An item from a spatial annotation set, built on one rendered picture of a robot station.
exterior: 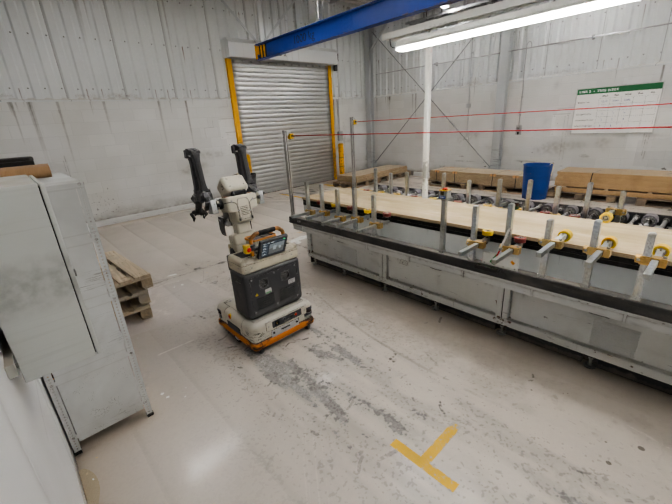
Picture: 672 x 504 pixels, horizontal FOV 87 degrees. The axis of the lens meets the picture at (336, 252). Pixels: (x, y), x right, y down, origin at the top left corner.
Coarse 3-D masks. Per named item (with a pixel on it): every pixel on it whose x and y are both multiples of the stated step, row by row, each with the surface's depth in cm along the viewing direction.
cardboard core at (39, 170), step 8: (0, 168) 201; (8, 168) 203; (16, 168) 205; (24, 168) 207; (32, 168) 209; (40, 168) 211; (48, 168) 214; (0, 176) 200; (40, 176) 213; (48, 176) 216
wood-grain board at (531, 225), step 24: (360, 192) 452; (408, 216) 332; (432, 216) 325; (456, 216) 320; (480, 216) 315; (504, 216) 311; (528, 216) 307; (552, 216) 302; (576, 240) 245; (600, 240) 242; (624, 240) 240
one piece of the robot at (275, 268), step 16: (240, 256) 281; (256, 256) 279; (272, 256) 287; (288, 256) 298; (240, 272) 275; (256, 272) 281; (272, 272) 291; (288, 272) 302; (240, 288) 283; (256, 288) 283; (272, 288) 294; (288, 288) 307; (240, 304) 292; (256, 304) 287; (272, 304) 298
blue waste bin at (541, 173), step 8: (528, 168) 723; (536, 168) 712; (544, 168) 708; (528, 176) 728; (536, 176) 717; (544, 176) 714; (536, 184) 723; (544, 184) 721; (536, 192) 728; (544, 192) 728
